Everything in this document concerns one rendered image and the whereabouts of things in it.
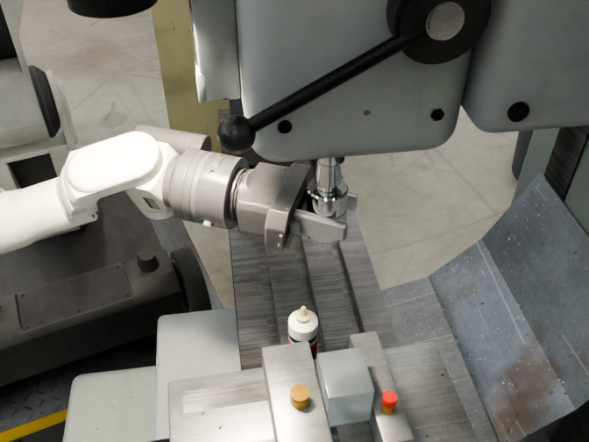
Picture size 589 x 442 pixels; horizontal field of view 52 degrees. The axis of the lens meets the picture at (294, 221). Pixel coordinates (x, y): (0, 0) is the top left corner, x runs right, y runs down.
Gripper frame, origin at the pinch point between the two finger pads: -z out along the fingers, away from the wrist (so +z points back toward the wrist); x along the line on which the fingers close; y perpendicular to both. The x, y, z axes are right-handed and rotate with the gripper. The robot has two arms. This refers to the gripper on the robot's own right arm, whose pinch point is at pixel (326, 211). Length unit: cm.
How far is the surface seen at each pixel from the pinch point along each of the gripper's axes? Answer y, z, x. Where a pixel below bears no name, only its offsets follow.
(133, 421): 46, 29, -9
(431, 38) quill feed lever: -26.9, -9.3, -10.0
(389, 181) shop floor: 118, 8, 161
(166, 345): 34.2, 24.9, -0.9
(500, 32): -26.1, -14.1, -5.8
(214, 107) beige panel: 87, 84, 150
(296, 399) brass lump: 13.2, -1.5, -16.7
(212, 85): -18.3, 9.7, -6.7
